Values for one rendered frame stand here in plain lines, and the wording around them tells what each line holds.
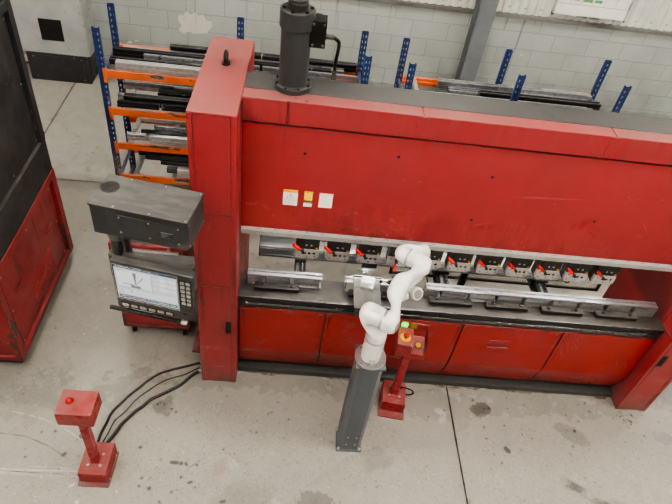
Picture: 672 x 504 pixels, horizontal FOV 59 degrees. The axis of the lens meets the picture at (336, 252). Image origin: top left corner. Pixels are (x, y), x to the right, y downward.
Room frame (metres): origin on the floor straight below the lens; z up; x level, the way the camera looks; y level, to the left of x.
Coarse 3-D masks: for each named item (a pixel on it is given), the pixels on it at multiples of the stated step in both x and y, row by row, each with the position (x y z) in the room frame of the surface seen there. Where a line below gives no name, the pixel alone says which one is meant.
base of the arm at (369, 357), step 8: (368, 344) 2.13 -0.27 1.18; (360, 352) 2.19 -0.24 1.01; (368, 352) 2.12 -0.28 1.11; (376, 352) 2.12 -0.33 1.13; (384, 352) 2.22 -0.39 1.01; (360, 360) 2.13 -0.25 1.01; (368, 360) 2.12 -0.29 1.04; (376, 360) 2.12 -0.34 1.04; (384, 360) 2.16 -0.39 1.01; (368, 368) 2.08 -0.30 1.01; (376, 368) 2.09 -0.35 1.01
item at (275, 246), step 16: (272, 240) 3.05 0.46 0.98; (288, 240) 3.08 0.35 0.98; (320, 240) 3.14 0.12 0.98; (272, 256) 2.99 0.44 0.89; (288, 256) 3.00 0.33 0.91; (320, 256) 3.03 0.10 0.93; (352, 256) 3.05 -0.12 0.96; (384, 256) 3.08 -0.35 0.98; (464, 272) 3.15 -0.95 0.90; (528, 272) 3.20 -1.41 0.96
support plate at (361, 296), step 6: (354, 282) 2.77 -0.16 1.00; (360, 282) 2.77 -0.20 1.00; (378, 282) 2.80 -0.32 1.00; (354, 288) 2.71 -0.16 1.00; (378, 288) 2.75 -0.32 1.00; (354, 294) 2.66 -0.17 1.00; (360, 294) 2.67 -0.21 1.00; (366, 294) 2.67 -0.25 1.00; (372, 294) 2.68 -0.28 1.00; (378, 294) 2.69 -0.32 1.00; (354, 300) 2.60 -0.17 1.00; (360, 300) 2.61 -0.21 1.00; (366, 300) 2.62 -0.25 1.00; (372, 300) 2.63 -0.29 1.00; (378, 300) 2.64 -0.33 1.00; (354, 306) 2.55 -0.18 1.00; (360, 306) 2.56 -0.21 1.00
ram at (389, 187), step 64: (256, 128) 2.71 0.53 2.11; (320, 128) 2.76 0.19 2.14; (256, 192) 2.71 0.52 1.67; (320, 192) 2.75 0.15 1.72; (384, 192) 2.79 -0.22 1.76; (448, 192) 2.83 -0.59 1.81; (512, 192) 2.87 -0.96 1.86; (576, 192) 2.92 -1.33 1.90; (640, 192) 2.96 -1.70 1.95; (512, 256) 2.89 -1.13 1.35; (640, 256) 2.98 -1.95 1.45
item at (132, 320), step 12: (132, 240) 2.83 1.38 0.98; (144, 252) 2.76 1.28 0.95; (156, 252) 2.77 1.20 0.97; (168, 252) 2.79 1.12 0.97; (180, 252) 2.80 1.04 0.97; (192, 252) 3.08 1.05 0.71; (132, 324) 2.76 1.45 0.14; (144, 324) 2.77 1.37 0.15; (156, 324) 2.78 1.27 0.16; (168, 324) 2.79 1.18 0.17; (180, 324) 2.80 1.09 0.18
